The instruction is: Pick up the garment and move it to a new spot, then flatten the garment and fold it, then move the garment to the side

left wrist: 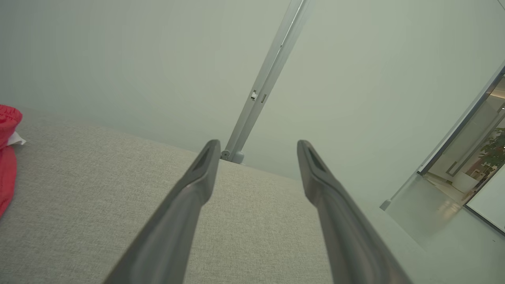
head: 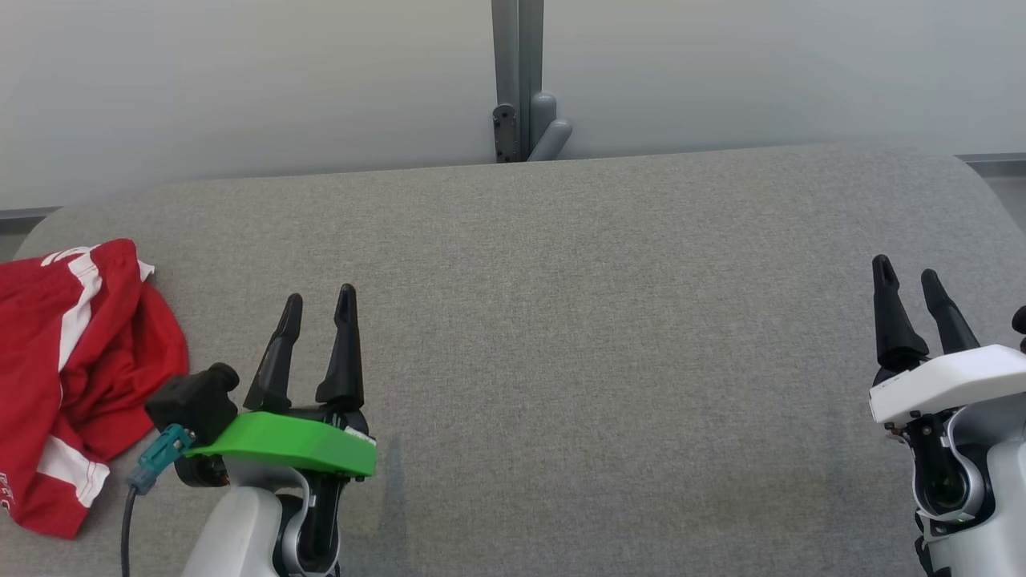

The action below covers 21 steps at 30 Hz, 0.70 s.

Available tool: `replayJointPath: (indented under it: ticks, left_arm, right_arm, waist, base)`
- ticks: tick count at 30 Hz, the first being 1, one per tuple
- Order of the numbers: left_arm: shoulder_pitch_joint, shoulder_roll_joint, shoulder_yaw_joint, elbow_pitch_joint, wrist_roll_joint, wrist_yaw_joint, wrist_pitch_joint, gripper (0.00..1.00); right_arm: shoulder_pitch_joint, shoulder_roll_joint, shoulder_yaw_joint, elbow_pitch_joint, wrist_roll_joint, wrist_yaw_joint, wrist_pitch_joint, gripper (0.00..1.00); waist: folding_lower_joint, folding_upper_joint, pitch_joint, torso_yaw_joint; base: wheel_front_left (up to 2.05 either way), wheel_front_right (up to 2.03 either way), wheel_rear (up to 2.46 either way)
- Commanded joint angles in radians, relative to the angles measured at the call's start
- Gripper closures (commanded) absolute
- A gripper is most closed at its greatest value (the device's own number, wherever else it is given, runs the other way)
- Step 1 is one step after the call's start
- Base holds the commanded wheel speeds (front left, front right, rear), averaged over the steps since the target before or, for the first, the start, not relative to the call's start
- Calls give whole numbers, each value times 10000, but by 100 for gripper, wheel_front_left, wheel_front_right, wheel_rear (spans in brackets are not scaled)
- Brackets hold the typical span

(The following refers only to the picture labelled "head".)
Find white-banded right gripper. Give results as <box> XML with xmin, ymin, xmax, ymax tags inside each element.
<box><xmin>870</xmin><ymin>255</ymin><xmax>1026</xmax><ymax>426</ymax></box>

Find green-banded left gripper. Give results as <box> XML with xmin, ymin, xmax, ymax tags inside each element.
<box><xmin>172</xmin><ymin>284</ymin><xmax>378</xmax><ymax>490</ymax></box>

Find red shorts with white stripes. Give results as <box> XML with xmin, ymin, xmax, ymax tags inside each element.
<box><xmin>0</xmin><ymin>239</ymin><xmax>190</xmax><ymax>539</ymax></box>

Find grey fabric sofa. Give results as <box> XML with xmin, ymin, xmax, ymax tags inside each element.
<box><xmin>0</xmin><ymin>144</ymin><xmax>1026</xmax><ymax>577</ymax></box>

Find dark grey hinge plate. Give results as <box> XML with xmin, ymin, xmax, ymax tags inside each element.
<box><xmin>493</xmin><ymin>104</ymin><xmax>520</xmax><ymax>163</ymax></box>

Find teal left camera connector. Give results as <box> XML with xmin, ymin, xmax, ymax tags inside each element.
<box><xmin>128</xmin><ymin>425</ymin><xmax>195</xmax><ymax>495</ymax></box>

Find black left camera cable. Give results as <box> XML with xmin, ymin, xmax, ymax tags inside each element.
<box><xmin>120</xmin><ymin>485</ymin><xmax>139</xmax><ymax>577</ymax></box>

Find grey metal partition post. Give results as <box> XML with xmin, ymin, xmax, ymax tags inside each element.
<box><xmin>491</xmin><ymin>0</ymin><xmax>544</xmax><ymax>163</ymax></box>

